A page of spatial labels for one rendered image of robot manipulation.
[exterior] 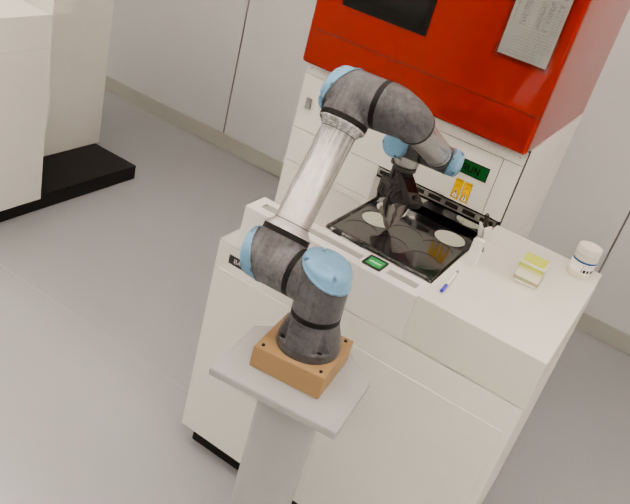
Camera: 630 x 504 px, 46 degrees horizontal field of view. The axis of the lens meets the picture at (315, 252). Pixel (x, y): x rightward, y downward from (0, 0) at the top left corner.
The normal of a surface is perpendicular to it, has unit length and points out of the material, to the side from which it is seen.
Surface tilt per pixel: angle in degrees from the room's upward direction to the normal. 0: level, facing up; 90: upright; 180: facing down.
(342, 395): 0
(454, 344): 90
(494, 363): 90
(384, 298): 90
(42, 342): 0
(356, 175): 90
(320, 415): 0
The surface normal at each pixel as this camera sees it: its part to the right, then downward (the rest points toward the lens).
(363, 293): -0.52, 0.31
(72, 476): 0.24, -0.84
